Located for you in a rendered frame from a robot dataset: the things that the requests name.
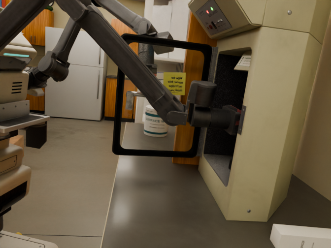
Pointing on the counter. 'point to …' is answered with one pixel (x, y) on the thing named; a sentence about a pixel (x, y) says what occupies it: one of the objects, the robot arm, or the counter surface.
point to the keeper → (242, 119)
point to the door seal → (121, 97)
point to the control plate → (203, 15)
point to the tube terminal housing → (270, 107)
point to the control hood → (234, 15)
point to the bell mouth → (244, 62)
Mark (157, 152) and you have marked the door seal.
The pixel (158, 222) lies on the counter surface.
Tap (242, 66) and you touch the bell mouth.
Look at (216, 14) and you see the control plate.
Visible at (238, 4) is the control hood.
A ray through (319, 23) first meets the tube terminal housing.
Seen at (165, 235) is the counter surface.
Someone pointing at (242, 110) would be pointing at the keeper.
